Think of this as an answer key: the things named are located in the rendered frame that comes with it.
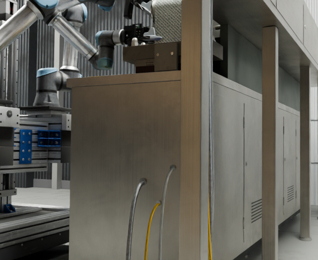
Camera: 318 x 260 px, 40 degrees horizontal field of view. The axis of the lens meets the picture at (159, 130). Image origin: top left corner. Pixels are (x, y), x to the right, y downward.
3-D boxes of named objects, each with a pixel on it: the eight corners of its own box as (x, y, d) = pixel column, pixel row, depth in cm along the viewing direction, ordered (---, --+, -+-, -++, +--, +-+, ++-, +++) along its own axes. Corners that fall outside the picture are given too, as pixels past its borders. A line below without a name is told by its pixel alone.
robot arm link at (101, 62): (108, 72, 227) (111, 51, 228) (114, 68, 216) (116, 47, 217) (93, 69, 224) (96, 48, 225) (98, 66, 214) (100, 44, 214)
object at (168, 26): (155, 55, 207) (155, 16, 207) (202, 50, 196) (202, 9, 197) (154, 54, 206) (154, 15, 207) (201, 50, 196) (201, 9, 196)
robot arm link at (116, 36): (111, 43, 214) (121, 47, 221) (119, 42, 211) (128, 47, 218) (113, 27, 214) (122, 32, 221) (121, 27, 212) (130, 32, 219)
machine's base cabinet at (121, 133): (235, 210, 417) (235, 119, 421) (306, 216, 389) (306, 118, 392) (66, 283, 192) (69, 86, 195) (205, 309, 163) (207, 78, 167)
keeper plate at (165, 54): (156, 71, 183) (156, 45, 184) (178, 70, 179) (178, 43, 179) (153, 70, 181) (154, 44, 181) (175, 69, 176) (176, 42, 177)
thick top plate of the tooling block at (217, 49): (140, 66, 205) (140, 53, 205) (223, 60, 187) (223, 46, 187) (122, 60, 191) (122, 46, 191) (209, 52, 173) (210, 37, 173)
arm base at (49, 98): (27, 107, 252) (27, 89, 252) (44, 109, 266) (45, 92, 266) (48, 106, 246) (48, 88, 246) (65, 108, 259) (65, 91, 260)
